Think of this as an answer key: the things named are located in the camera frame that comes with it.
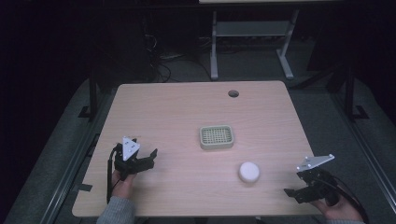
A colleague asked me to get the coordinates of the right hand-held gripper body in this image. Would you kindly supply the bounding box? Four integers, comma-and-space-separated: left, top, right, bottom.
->
295, 153, 341, 207

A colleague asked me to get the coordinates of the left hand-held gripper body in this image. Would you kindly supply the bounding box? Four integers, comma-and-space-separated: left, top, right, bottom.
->
113, 135, 149, 182

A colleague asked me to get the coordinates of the person's left hand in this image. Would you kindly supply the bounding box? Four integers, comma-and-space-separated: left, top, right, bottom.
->
110, 169, 138, 201

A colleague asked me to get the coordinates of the person's right hand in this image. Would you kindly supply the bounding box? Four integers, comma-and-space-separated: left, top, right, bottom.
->
310, 195, 364, 222

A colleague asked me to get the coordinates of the white round soap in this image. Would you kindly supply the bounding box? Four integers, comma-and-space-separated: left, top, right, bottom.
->
238, 161, 261, 184

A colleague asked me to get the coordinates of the black tape strip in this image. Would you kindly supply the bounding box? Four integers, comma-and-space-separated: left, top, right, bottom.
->
72, 183, 93, 193

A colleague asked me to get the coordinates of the black metal stand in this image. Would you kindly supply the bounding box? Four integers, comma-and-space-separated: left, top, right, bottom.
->
341, 66, 371, 123
78, 76, 101, 121

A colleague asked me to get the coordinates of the green soap dish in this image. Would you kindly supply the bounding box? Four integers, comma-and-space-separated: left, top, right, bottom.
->
199, 124, 235, 151

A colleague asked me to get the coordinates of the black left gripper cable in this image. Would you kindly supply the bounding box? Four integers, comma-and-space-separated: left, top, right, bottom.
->
106, 146, 121, 204

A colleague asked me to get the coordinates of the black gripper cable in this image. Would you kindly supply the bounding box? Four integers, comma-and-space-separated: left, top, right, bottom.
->
323, 175, 371, 224
106, 146, 121, 204

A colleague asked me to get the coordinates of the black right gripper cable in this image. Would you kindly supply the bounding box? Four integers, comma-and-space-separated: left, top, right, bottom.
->
323, 175, 371, 224

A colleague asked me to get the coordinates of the tangle of floor cables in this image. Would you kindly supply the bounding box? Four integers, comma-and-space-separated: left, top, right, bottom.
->
142, 32, 219, 84

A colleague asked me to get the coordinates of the grey metal table frame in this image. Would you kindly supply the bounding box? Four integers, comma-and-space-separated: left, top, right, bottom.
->
209, 8, 301, 81

